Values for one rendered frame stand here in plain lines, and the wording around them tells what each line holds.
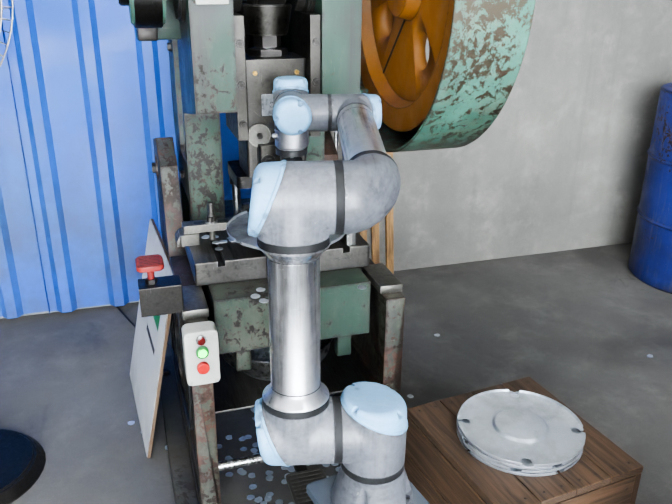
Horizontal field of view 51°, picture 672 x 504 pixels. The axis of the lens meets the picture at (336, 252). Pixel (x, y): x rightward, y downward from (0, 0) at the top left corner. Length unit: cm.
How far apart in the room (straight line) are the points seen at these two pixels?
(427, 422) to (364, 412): 57
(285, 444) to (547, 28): 261
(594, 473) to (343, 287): 70
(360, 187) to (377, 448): 46
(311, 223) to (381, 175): 13
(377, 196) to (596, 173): 279
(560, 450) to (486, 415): 19
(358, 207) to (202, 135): 97
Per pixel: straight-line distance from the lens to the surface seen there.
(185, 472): 214
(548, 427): 176
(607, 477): 171
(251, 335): 173
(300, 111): 141
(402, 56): 191
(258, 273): 176
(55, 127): 292
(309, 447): 123
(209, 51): 162
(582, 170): 374
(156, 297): 163
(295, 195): 105
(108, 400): 255
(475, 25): 150
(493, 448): 167
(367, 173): 107
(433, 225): 340
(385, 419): 122
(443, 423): 177
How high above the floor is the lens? 138
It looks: 22 degrees down
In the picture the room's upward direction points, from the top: 1 degrees clockwise
